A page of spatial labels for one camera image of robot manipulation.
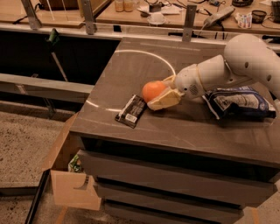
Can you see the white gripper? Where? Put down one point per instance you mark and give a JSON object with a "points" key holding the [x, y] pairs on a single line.
{"points": [[187, 80]]}

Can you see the orange fruit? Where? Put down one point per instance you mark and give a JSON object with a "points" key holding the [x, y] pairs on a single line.
{"points": [[152, 89]]}

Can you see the black rxbar chocolate wrapper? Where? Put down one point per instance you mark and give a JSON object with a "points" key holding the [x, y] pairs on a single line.
{"points": [[132, 111]]}

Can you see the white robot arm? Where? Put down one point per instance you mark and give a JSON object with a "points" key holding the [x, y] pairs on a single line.
{"points": [[246, 60]]}

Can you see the white bowl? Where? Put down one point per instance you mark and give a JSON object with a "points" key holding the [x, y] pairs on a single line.
{"points": [[156, 19]]}

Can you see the blue white chip bag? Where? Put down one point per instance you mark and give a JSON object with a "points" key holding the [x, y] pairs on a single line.
{"points": [[238, 101]]}

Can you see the grey drawer cabinet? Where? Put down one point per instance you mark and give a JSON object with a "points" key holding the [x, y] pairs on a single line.
{"points": [[178, 165]]}

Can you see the grey power strip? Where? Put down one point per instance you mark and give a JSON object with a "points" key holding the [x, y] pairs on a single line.
{"points": [[217, 16]]}

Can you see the orange jar right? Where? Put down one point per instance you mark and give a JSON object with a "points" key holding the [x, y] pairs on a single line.
{"points": [[128, 5]]}

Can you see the orange jar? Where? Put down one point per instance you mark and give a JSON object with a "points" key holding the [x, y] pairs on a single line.
{"points": [[119, 5], [128, 5]]}

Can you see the orange jar left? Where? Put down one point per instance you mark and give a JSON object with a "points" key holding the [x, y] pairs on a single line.
{"points": [[119, 5]]}

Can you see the colourful small carton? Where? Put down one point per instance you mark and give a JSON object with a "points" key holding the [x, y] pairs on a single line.
{"points": [[244, 21]]}

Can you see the black mesh cup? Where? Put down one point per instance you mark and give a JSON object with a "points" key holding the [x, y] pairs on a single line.
{"points": [[258, 16]]}

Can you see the green snack packet in box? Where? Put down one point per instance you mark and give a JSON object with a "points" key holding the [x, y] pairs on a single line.
{"points": [[75, 165]]}

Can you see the cardboard box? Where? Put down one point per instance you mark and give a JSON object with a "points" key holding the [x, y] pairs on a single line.
{"points": [[70, 189]]}

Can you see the metal bracket post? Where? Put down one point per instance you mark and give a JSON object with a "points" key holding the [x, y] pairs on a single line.
{"points": [[189, 21]]}

